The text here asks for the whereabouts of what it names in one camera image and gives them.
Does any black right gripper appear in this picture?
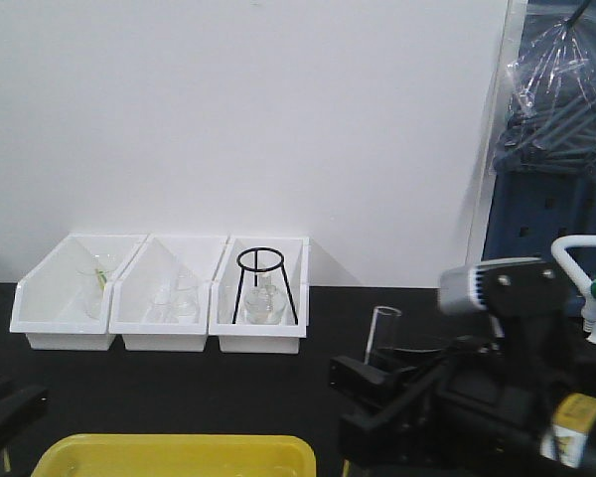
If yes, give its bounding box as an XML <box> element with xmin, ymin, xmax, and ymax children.
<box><xmin>328</xmin><ymin>336</ymin><xmax>576</xmax><ymax>476</ymax></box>

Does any tall clear test tube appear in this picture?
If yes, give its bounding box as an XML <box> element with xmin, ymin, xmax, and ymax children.
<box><xmin>364</xmin><ymin>305</ymin><xmax>402</xmax><ymax>364</ymax></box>

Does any robot arm with yellow label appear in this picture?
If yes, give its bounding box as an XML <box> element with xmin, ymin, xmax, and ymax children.
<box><xmin>34</xmin><ymin>321</ymin><xmax>596</xmax><ymax>476</ymax></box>

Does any yellow plastic tray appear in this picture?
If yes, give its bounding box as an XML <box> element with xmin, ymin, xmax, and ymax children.
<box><xmin>32</xmin><ymin>433</ymin><xmax>317</xmax><ymax>476</ymax></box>

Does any left white storage bin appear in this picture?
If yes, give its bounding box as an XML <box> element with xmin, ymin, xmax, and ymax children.
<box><xmin>9</xmin><ymin>233</ymin><xmax>147</xmax><ymax>351</ymax></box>

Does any white storage bin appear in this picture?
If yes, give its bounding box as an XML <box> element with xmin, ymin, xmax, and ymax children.
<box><xmin>9</xmin><ymin>233</ymin><xmax>147</xmax><ymax>351</ymax></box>
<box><xmin>108</xmin><ymin>234</ymin><xmax>227</xmax><ymax>352</ymax></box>
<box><xmin>209</xmin><ymin>236</ymin><xmax>310</xmax><ymax>354</ymax></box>

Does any glass flask in right bin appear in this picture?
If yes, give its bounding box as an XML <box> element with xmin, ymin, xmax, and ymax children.
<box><xmin>244</xmin><ymin>274</ymin><xmax>287</xmax><ymax>325</ymax></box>

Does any right white storage bin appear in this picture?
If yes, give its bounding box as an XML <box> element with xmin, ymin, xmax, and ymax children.
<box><xmin>209</xmin><ymin>236</ymin><xmax>310</xmax><ymax>354</ymax></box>

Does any middle white storage bin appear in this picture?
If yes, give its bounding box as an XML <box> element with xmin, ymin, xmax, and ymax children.
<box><xmin>108</xmin><ymin>234</ymin><xmax>227</xmax><ymax>352</ymax></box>

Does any glassware in middle bin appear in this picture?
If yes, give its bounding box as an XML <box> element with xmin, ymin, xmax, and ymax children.
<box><xmin>147</xmin><ymin>271</ymin><xmax>200</xmax><ymax>324</ymax></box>

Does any blue pegboard drying rack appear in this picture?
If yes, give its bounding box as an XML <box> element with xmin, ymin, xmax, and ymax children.
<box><xmin>480</xmin><ymin>0</ymin><xmax>596</xmax><ymax>319</ymax></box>

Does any white lab faucet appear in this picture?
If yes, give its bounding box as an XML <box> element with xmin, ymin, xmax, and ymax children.
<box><xmin>550</xmin><ymin>235</ymin><xmax>596</xmax><ymax>345</ymax></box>

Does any plastic bag of pegs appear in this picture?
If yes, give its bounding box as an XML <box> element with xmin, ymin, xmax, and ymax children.
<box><xmin>491</xmin><ymin>1</ymin><xmax>596</xmax><ymax>184</ymax></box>

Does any black wire tripod stand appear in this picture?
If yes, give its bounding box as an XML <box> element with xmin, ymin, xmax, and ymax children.
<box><xmin>231</xmin><ymin>246</ymin><xmax>299</xmax><ymax>326</ymax></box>

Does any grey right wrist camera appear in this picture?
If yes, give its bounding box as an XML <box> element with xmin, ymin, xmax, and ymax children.
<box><xmin>436</xmin><ymin>256</ymin><xmax>575</xmax><ymax>349</ymax></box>

